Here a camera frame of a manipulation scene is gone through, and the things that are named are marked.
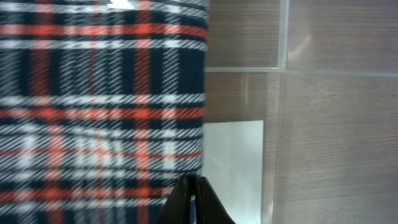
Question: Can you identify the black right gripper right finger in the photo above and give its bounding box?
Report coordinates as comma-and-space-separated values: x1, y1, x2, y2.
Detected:
195, 177, 235, 224

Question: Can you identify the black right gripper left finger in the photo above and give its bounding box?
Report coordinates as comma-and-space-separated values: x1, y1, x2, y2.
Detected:
154, 175, 197, 224

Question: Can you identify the red navy plaid shirt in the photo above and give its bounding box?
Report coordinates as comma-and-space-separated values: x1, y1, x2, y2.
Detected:
1, 0, 209, 224

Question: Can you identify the clear plastic storage bin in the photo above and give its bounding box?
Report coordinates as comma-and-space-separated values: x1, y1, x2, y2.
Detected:
205, 0, 397, 223

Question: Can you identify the white label in bin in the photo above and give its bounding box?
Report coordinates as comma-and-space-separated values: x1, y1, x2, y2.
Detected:
202, 121, 264, 224

